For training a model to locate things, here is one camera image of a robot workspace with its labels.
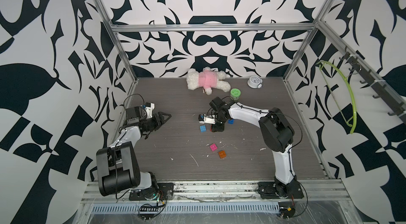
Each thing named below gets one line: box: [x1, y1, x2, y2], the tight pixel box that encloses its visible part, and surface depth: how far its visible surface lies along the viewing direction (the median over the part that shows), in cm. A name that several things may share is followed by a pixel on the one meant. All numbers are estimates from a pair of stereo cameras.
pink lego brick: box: [209, 143, 218, 152], surface depth 88 cm
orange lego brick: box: [217, 150, 227, 159], surface depth 87 cm
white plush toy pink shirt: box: [186, 66, 232, 96], surface depth 111 cm
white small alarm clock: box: [247, 76, 263, 89], surface depth 117 cm
